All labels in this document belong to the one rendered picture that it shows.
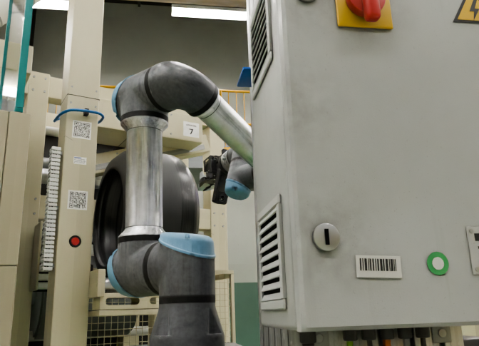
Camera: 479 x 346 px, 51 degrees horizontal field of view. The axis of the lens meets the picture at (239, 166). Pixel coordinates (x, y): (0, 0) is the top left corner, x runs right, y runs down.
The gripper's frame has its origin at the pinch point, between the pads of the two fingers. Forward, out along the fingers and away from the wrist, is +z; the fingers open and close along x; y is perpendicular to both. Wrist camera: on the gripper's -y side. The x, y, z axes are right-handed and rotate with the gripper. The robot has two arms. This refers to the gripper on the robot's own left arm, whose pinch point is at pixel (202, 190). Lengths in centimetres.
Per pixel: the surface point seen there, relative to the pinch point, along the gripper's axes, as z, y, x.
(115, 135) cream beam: 70, 53, 9
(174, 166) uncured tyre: 26.1, 19.8, -1.7
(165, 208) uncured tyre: 22.1, 0.1, 4.5
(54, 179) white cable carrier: 42, 15, 42
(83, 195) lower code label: 41, 10, 31
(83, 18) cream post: 32, 87, 35
